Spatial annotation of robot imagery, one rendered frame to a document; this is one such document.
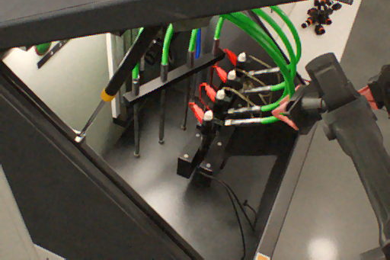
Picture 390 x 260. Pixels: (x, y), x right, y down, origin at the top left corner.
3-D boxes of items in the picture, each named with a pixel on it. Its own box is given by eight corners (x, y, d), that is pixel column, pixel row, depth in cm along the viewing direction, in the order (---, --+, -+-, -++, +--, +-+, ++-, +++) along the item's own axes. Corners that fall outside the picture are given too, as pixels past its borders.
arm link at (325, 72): (330, 145, 78) (379, 123, 75) (300, 90, 75) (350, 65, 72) (321, 117, 89) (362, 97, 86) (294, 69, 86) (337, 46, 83)
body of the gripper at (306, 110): (282, 113, 90) (309, 111, 83) (308, 79, 94) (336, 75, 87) (299, 136, 92) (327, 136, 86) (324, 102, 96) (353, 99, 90)
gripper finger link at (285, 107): (259, 110, 97) (289, 107, 89) (276, 87, 100) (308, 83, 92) (276, 132, 100) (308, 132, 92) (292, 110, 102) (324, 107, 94)
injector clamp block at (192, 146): (206, 201, 127) (212, 171, 116) (174, 187, 129) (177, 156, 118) (247, 120, 149) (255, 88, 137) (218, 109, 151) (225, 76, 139)
